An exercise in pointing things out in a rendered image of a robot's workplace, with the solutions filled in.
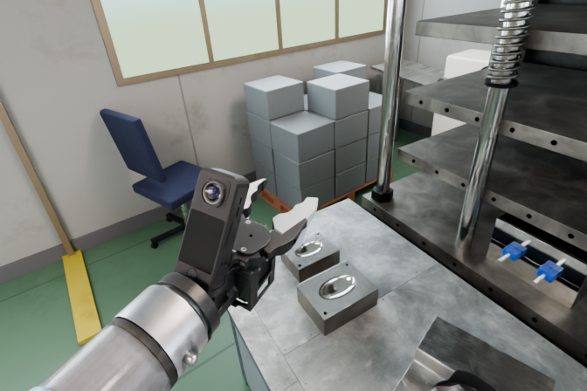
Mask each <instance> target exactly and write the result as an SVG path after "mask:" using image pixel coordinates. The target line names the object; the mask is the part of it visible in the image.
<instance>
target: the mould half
mask: <svg viewBox="0 0 587 391"><path fill-rule="evenodd" d="M456 370H461V371H466V372H468V373H471V374H474V375H476V376H478V377H479V378H481V379H482V380H483V381H484V382H486V383H487V384H489V385H490V386H491V387H492V388H494V389H495V390H496V391H554V387H555V384H556V381H555V380H553V379H551V378H550V377H548V376H547V375H545V374H542V373H541V372H539V371H537V370H535V369H533V368H532V367H530V366H528V365H526V364H524V363H522V362H521V361H519V360H517V359H515V358H513V357H512V356H510V355H508V354H506V353H503V352H502V351H501V350H499V349H497V348H495V347H493V346H491V345H489V344H487V343H486V342H484V341H483V340H480V339H478V338H476V337H474V336H473V335H472V334H470V333H467V332H465V331H463V330H462V329H460V328H458V327H456V326H454V325H453V324H451V323H449V322H447V321H445V320H443V319H442V318H440V317H438V316H436V318H435V319H434V320H433V322H432V324H431V325H430V327H429V329H428V330H427V332H426V334H425V336H424V337H423V338H422V340H421V341H420V343H419V345H418V347H417V350H416V352H415V356H414V360H413V362H412V363H411V365H410V366H409V368H408V370H407V371H406V373H405V374H404V376H403V378H402V379H401V381H400V382H399V383H398V384H397V386H396V387H395V388H394V390H393V391H428V390H429V389H431V388H433V387H434V386H435V385H436V384H437V383H438V382H440V381H445V380H448V379H449V378H450V377H451V376H452V374H453V373H454V372H455V371H456Z"/></svg>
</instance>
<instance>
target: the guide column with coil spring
mask: <svg viewBox="0 0 587 391"><path fill-rule="evenodd" d="M531 4H532V1H531V2H526V3H510V4H507V8H506V10H511V9H520V8H527V7H531ZM529 12H530V10H528V11H523V12H515V13H505V17H504V18H514V17H526V16H528V15H529ZM527 21H528V20H523V21H516V22H503V25H502V27H515V26H522V25H526V24H527ZM524 32H525V29H522V30H516V31H501V36H513V35H520V34H524ZM522 40H523V38H514V39H500V41H499V45H510V44H517V43H521V42H522ZM520 49H521V47H520V46H517V47H505V48H501V47H498V49H497V52H514V51H519V50H520ZM518 57H519V54H517V55H512V56H496V57H495V60H514V59H518ZM516 64H517V63H513V64H494V68H501V69H503V68H513V67H516ZM511 75H514V71H511V72H492V76H511ZM491 81H493V82H496V83H511V82H512V81H513V79H491ZM509 92H510V88H509V89H500V88H493V87H489V89H488V93H487V100H486V104H485V109H484V113H483V117H482V121H481V125H480V132H479V137H478V140H477V145H476V148H475V153H474V157H473V165H472V168H471V173H470V177H469V181H468V185H467V189H466V196H465V201H464V205H463V209H462V213H461V217H460V221H459V228H458V233H457V236H456V241H455V245H456V247H457V248H459V249H461V250H470V249H471V246H472V242H473V236H474V232H475V229H476V225H477V222H478V218H479V214H480V208H481V204H482V201H483V197H484V194H485V190H486V186H487V180H488V177H489V173H490V169H491V166H492V162H493V158H494V152H495V149H496V145H497V141H498V138H499V134H500V130H501V124H502V121H503V116H504V113H505V109H506V105H507V102H508V95H509Z"/></svg>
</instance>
